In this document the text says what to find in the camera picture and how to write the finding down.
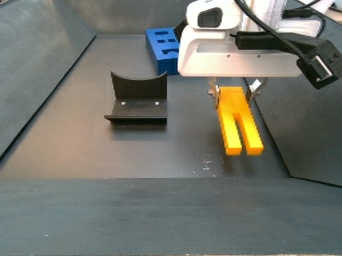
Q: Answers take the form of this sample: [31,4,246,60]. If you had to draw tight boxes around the black camera cable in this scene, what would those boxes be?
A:
[233,0,329,59]

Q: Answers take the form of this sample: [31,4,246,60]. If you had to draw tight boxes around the blue foam shape board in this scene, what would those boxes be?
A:
[146,27,179,75]

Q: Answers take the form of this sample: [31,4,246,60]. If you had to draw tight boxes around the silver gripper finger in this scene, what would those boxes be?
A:
[207,77,221,108]
[246,78,269,102]

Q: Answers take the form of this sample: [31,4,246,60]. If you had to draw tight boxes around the yellow forked double-square block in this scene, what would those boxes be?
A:
[218,87,265,156]

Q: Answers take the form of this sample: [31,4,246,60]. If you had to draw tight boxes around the black curved holder stand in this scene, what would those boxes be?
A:
[104,73,167,124]

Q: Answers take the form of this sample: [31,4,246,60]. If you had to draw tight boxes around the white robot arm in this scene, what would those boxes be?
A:
[178,0,340,102]

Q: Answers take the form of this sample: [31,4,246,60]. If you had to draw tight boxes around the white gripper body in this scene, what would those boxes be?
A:
[178,0,313,77]

